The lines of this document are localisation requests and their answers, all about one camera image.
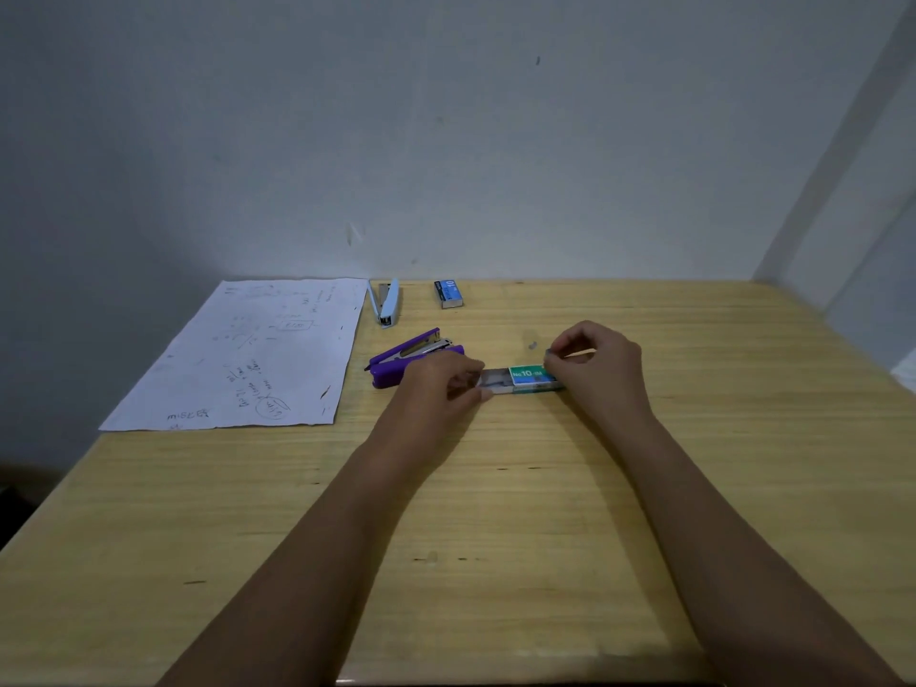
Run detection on person's left hand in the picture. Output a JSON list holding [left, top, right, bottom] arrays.
[[377, 351, 495, 460]]

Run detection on light blue stapler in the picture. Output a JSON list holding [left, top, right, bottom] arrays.
[[366, 279, 401, 329]]

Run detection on person's right hand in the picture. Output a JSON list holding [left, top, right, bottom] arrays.
[[543, 320, 651, 431]]

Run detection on green staple box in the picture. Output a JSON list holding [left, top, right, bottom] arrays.
[[507, 364, 563, 395]]

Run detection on person's right forearm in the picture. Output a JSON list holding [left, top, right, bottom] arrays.
[[614, 415, 904, 687]]

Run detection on purple stapler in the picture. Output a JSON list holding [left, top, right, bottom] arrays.
[[364, 327, 466, 390]]

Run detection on white handwritten paper sheet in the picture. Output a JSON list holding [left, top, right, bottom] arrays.
[[99, 279, 369, 432]]

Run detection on person's left forearm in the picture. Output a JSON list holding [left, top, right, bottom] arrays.
[[157, 435, 439, 687]]

